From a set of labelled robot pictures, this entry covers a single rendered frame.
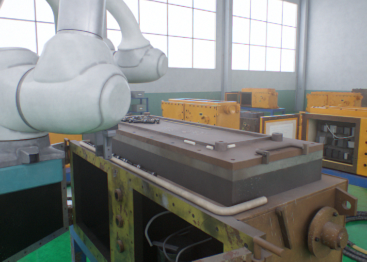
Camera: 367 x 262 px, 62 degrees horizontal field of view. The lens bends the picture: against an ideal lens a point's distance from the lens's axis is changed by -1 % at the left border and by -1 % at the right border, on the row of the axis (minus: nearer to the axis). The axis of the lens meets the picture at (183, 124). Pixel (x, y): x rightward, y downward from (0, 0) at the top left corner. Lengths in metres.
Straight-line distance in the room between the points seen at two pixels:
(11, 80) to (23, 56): 0.07
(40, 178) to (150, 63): 0.43
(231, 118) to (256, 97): 6.95
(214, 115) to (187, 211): 3.87
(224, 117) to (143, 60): 4.10
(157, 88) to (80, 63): 11.41
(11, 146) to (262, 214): 0.66
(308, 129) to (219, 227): 3.12
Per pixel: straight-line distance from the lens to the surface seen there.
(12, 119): 0.79
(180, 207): 0.96
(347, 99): 10.08
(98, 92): 0.63
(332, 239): 1.10
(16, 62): 0.81
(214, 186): 0.93
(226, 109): 4.93
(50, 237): 2.06
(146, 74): 0.94
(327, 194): 1.17
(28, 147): 0.82
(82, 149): 1.76
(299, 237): 1.10
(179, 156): 1.06
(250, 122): 8.37
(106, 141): 1.07
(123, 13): 0.96
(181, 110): 5.39
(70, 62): 0.67
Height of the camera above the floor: 1.58
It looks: 8 degrees down
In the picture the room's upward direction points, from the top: straight up
